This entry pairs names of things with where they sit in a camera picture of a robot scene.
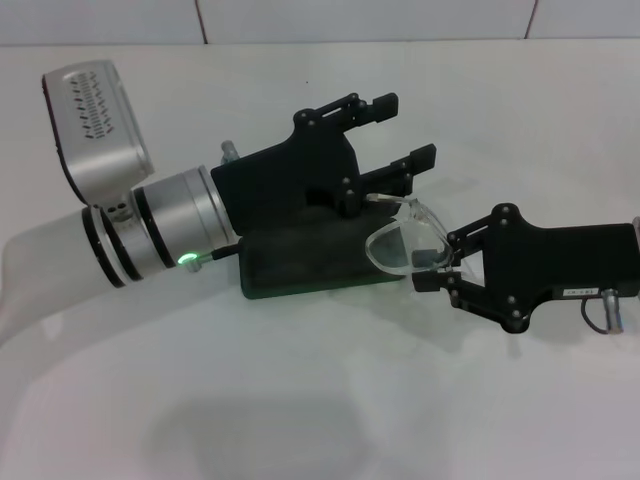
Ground dark green glasses case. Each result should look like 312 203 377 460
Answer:
237 197 409 302

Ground silver plug with dark cable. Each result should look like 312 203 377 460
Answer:
579 288 627 336

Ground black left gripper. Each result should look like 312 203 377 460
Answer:
209 92 440 237

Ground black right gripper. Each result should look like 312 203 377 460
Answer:
412 201 640 334

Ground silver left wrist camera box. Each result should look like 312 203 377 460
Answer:
40 59 154 207

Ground black cable with silver connector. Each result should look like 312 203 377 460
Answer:
185 244 242 274

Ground clear plastic glasses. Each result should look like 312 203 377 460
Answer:
363 192 479 286

